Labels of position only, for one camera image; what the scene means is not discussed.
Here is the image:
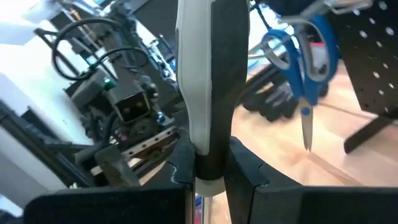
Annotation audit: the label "black aluminium table frame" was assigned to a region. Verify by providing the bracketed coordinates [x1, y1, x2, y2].
[0, 99, 94, 194]

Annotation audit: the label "blue handled scissors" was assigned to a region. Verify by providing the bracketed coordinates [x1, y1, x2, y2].
[261, 14, 340, 153]

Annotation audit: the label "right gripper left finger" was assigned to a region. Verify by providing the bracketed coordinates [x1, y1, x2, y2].
[23, 133, 197, 224]

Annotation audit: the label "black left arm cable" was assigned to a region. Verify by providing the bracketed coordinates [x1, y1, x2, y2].
[51, 17, 150, 82]

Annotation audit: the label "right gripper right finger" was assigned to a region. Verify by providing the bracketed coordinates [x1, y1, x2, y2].
[223, 136, 398, 224]

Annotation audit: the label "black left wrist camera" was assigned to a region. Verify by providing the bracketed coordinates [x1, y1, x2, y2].
[113, 90, 152, 124]

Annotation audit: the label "grey black work glove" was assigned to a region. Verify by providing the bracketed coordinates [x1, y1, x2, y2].
[241, 81, 330, 123]

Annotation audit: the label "silver peg hook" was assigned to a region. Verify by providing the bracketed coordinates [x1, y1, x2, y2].
[279, 0, 374, 26]

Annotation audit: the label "black perforated pegboard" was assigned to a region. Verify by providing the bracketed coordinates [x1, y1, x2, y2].
[264, 0, 398, 155]

